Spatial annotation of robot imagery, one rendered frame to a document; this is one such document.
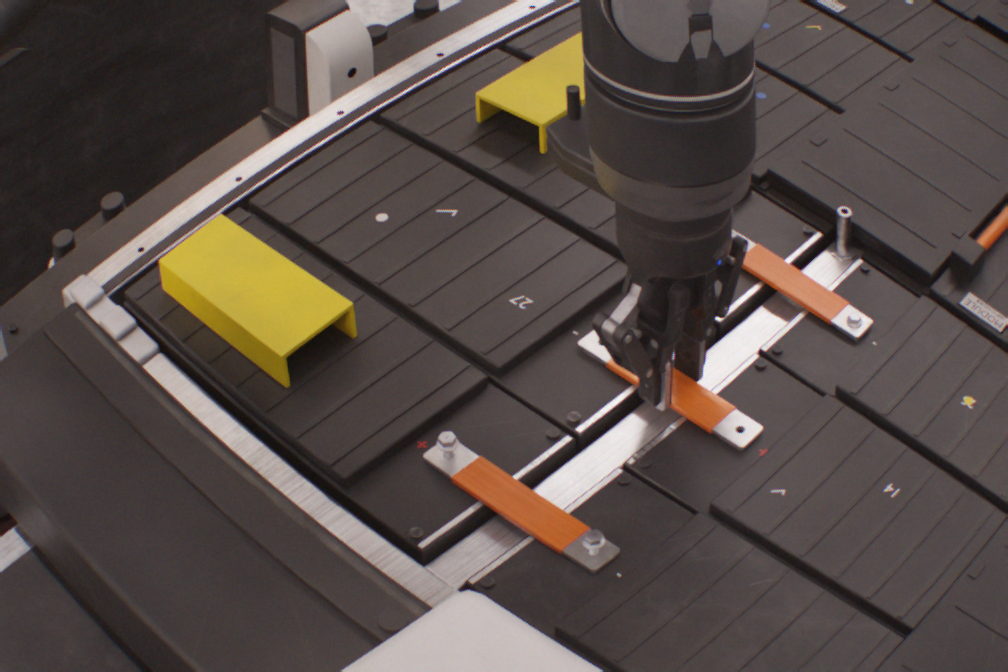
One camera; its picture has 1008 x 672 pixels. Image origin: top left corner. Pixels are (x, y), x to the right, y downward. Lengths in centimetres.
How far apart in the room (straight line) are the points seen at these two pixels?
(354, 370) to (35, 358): 27
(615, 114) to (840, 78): 54
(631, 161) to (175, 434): 32
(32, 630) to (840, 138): 82
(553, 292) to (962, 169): 40
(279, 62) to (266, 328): 48
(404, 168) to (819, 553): 50
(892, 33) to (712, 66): 65
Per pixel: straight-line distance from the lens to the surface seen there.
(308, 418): 130
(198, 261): 139
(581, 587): 120
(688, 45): 107
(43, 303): 165
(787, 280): 140
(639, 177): 114
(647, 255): 120
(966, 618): 117
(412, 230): 144
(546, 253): 141
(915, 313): 138
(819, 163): 150
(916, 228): 145
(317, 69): 170
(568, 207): 145
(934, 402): 131
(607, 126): 113
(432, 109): 156
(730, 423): 129
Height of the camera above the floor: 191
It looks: 42 degrees down
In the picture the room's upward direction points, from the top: 3 degrees counter-clockwise
